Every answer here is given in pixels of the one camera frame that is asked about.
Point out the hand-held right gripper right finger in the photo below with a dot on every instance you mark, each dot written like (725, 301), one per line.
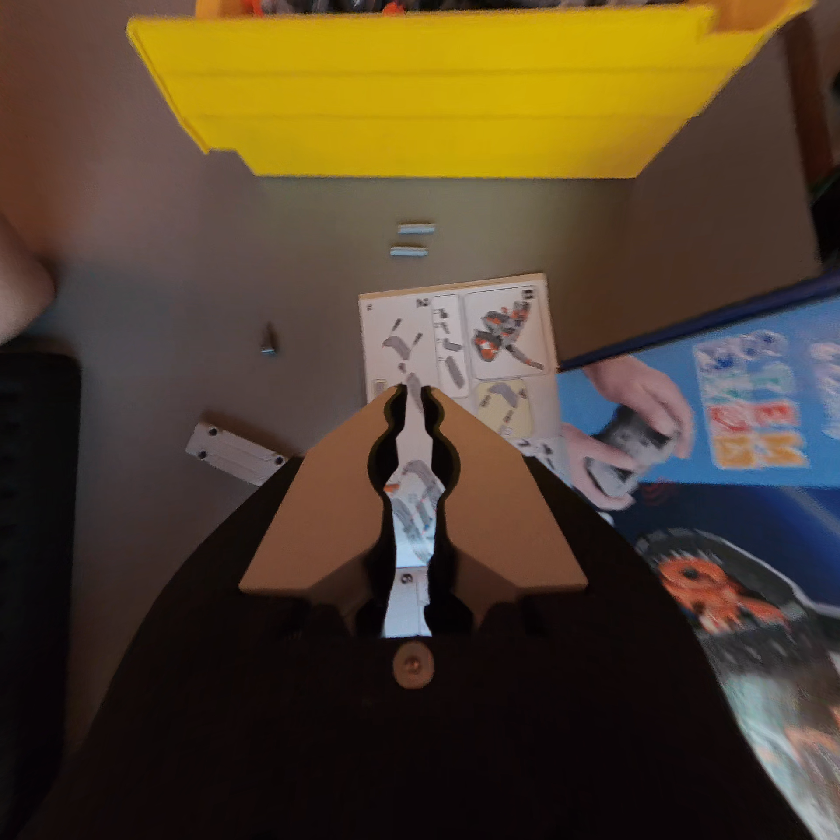
(512, 518)

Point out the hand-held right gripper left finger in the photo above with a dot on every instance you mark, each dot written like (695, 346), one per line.
(315, 518)

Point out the grey rectangular building block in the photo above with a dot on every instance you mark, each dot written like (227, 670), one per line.
(229, 453)

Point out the deep yellow parts bin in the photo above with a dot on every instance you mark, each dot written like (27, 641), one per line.
(426, 92)

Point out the person's left forearm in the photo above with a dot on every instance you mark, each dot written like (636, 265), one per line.
(19, 282)

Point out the small grey connector pin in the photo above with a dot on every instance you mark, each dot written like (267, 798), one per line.
(269, 341)

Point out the blue robot kit box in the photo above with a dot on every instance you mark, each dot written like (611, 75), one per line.
(722, 525)

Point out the white instruction booklet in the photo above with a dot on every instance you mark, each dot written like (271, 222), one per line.
(420, 328)

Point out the light blue axle pin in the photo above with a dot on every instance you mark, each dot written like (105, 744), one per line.
(415, 228)
(408, 251)

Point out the pile of grey building parts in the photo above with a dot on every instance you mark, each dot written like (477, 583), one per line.
(459, 5)

